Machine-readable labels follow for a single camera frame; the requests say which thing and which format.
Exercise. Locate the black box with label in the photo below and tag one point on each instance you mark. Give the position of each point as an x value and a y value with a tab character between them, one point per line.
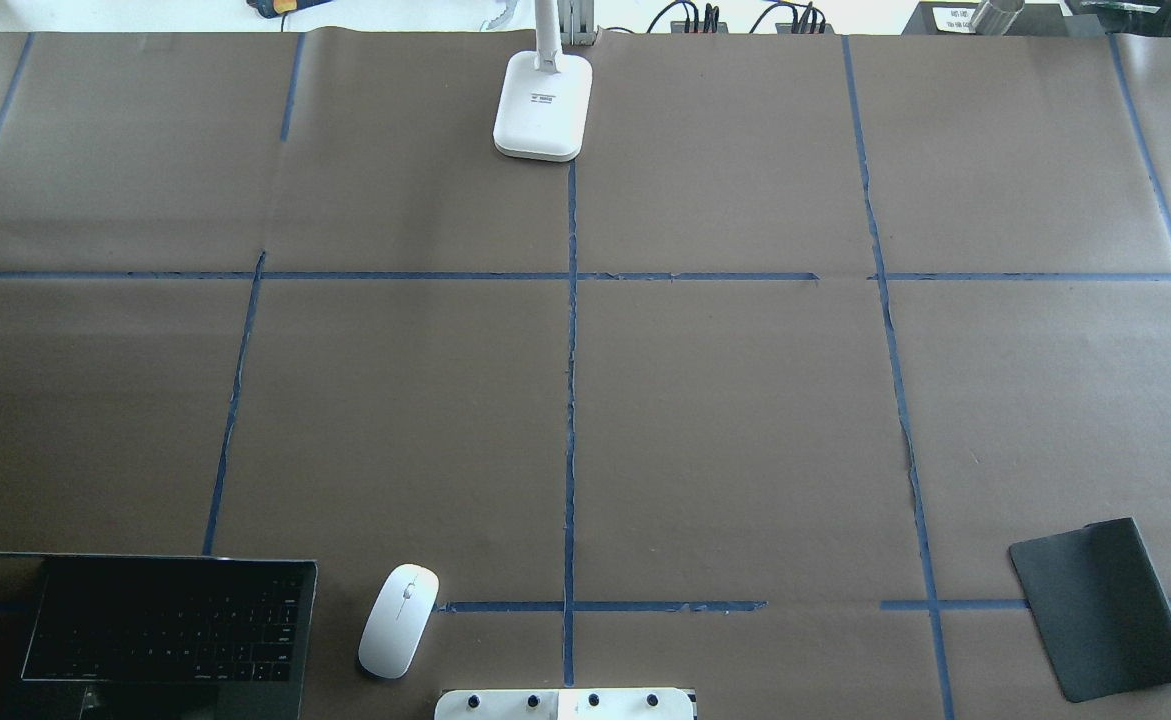
953	18

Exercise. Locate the white computer mouse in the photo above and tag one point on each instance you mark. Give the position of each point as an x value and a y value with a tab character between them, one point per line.
395	624

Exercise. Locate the white desk lamp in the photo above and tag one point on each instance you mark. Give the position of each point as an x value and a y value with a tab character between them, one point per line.
545	96

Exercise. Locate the orange black usb hub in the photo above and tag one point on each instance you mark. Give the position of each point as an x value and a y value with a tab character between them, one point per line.
688	18
791	18

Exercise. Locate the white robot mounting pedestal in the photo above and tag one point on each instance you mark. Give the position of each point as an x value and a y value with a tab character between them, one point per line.
568	703

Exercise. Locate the silver metal cup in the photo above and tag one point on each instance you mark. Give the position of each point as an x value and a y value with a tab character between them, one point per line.
995	17

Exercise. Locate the grey laptop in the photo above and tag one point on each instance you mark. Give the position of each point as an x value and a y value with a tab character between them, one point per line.
132	636

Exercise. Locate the near orange black usb hub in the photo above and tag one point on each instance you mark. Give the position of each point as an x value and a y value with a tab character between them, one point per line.
791	18

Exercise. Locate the black mouse pad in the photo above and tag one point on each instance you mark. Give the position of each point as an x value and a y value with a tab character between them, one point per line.
1100	608

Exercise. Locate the far orange black usb hub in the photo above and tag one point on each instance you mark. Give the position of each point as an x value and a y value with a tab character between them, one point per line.
688	18

